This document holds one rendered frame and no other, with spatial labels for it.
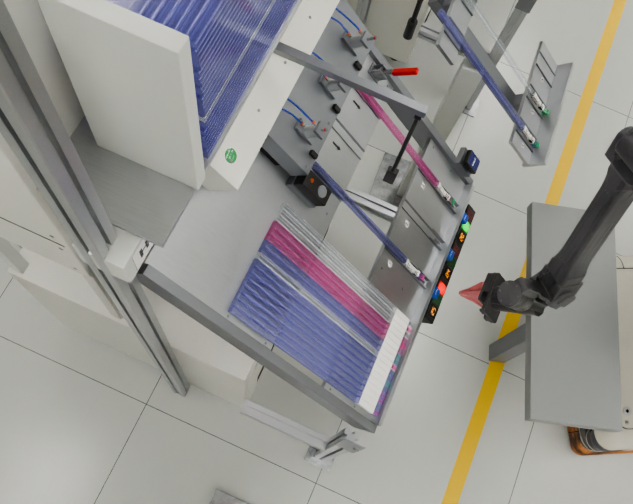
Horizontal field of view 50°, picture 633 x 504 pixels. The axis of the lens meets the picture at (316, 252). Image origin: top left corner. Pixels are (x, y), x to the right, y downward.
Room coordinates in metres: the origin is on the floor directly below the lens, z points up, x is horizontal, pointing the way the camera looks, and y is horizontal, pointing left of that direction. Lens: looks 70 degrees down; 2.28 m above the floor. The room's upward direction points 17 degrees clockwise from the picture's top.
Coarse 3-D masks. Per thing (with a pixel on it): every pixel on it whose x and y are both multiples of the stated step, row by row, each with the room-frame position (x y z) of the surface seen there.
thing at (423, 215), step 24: (432, 144) 0.89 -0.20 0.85; (432, 168) 0.84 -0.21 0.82; (408, 192) 0.74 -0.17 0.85; (432, 192) 0.79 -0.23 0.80; (456, 192) 0.84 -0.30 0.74; (408, 216) 0.69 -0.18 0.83; (432, 216) 0.74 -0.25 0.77; (408, 240) 0.64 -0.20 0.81; (432, 240) 0.68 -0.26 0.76; (384, 264) 0.56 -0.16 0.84; (432, 264) 0.64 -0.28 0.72; (384, 288) 0.51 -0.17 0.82; (408, 288) 0.55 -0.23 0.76; (408, 312) 0.50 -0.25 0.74; (360, 408) 0.24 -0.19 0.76
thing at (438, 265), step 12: (468, 192) 0.85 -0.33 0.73; (456, 216) 0.78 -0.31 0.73; (456, 228) 0.75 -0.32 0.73; (444, 240) 0.71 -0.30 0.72; (444, 252) 0.67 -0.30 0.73; (432, 276) 0.61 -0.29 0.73; (432, 288) 0.57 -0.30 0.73; (420, 300) 0.54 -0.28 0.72; (420, 312) 0.51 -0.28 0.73; (420, 324) 0.48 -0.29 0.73; (408, 348) 0.41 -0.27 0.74; (396, 372) 0.35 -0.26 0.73; (396, 384) 0.32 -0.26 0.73; (384, 408) 0.26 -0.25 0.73; (372, 420) 0.23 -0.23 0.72
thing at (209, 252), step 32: (352, 96) 0.82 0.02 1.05; (352, 128) 0.76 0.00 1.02; (256, 160) 0.56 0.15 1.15; (320, 160) 0.65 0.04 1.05; (352, 160) 0.70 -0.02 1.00; (224, 192) 0.47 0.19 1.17; (256, 192) 0.51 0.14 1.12; (288, 192) 0.55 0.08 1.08; (192, 224) 0.39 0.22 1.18; (224, 224) 0.42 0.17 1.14; (256, 224) 0.46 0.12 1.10; (320, 224) 0.54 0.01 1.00; (160, 256) 0.32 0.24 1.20; (192, 256) 0.34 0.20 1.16; (224, 256) 0.37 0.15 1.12; (192, 288) 0.30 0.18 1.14; (224, 288) 0.32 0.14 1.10
